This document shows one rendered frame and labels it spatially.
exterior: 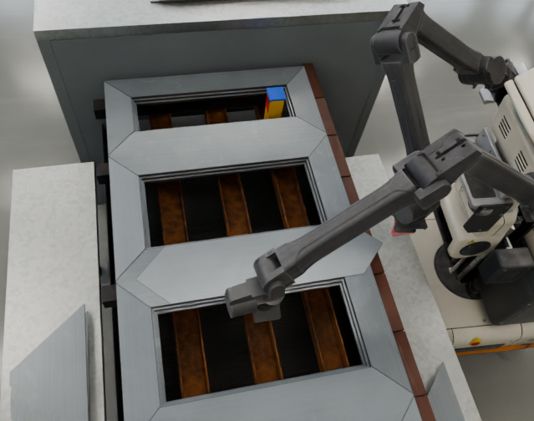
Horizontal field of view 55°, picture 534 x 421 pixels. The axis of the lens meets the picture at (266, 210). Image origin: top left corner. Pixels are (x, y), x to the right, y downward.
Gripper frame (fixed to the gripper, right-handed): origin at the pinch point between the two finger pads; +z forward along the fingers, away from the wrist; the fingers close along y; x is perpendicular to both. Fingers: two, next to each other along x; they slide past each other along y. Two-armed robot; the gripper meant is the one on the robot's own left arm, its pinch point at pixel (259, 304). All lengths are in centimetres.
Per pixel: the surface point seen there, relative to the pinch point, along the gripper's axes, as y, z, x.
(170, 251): -20.9, 18.6, -20.6
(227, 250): -19.1, 17.8, -3.9
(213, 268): -13.9, 16.7, -8.9
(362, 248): -14.0, 15.6, 36.7
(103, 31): -97, 18, -34
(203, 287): -8.6, 15.6, -12.5
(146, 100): -80, 34, -23
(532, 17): -188, 139, 250
